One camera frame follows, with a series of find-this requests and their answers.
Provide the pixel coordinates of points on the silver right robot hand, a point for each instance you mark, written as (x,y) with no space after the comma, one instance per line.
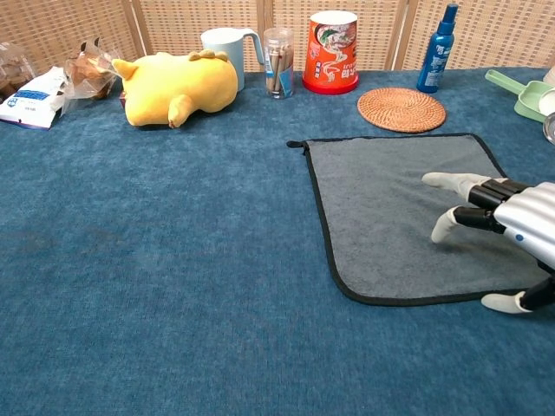
(524,216)

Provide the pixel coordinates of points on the blue spray bottle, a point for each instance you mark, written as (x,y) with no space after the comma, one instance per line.
(435,60)

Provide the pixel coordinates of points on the brown chocolate box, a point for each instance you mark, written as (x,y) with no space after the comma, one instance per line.
(122,100)

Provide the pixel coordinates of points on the grey and blue cloth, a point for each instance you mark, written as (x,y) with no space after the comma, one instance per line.
(368,216)

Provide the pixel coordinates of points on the beige bowl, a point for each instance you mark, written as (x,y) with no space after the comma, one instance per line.
(550,77)

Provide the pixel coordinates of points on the red instant noodle cup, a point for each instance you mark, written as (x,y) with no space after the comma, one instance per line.
(329,56)

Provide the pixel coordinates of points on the blue tablecloth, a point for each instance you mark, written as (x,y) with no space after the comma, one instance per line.
(173,260)

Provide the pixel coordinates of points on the white and blue snack packet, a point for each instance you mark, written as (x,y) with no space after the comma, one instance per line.
(30,99)

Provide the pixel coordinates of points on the clear bag of pastries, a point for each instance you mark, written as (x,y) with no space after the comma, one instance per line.
(89,73)

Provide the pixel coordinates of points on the clear jar of biscuit sticks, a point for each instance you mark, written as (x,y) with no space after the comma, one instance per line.
(278,65)

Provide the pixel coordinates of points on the yellow plush toy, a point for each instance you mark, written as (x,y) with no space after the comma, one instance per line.
(173,86)

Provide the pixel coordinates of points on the woven wicker folding screen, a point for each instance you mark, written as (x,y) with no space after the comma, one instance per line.
(195,17)

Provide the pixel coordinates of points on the green plastic scoop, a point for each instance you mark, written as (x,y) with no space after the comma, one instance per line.
(526,102)

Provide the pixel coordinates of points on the round woven rattan coaster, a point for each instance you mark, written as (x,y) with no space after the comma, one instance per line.
(401,110)

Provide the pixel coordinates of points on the clear plastic box of muffins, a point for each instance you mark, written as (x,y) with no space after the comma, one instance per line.
(13,69)

